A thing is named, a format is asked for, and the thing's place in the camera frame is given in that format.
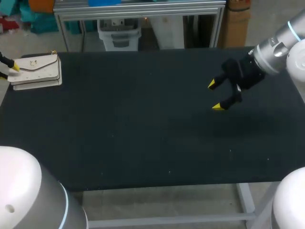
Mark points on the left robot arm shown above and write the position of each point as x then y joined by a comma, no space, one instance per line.
26,188

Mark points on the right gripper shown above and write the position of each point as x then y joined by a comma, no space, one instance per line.
243,71

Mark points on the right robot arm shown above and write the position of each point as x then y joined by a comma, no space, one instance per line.
283,57

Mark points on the white handbag with gold clasp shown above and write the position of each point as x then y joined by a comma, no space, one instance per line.
35,71

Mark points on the white plastic bin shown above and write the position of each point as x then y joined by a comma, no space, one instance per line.
119,35

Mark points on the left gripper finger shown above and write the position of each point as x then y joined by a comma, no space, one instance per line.
9,63
2,75

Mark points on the brown cardboard box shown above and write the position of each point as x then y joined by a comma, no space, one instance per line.
234,26

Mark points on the blue plastic bin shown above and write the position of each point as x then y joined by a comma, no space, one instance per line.
104,2

